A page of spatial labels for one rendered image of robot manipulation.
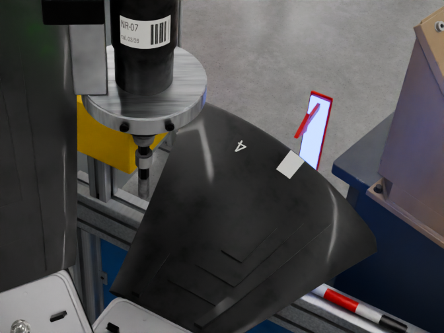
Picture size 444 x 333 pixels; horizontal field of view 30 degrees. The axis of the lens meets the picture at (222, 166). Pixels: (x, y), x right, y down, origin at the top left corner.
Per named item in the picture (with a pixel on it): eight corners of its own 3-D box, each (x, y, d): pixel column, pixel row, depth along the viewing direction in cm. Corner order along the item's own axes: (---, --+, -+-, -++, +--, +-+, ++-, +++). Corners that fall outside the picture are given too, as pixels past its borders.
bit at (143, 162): (132, 197, 52) (131, 138, 49) (141, 187, 53) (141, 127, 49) (147, 204, 52) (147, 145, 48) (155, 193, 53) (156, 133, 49)
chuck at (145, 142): (132, 149, 49) (132, 119, 47) (131, 133, 50) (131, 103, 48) (156, 148, 49) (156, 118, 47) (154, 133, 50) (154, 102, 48)
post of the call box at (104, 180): (88, 195, 119) (84, 132, 110) (100, 182, 121) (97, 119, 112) (106, 203, 118) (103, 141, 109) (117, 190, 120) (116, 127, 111)
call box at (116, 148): (30, 137, 111) (22, 76, 104) (74, 96, 118) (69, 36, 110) (130, 184, 106) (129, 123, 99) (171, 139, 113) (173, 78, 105)
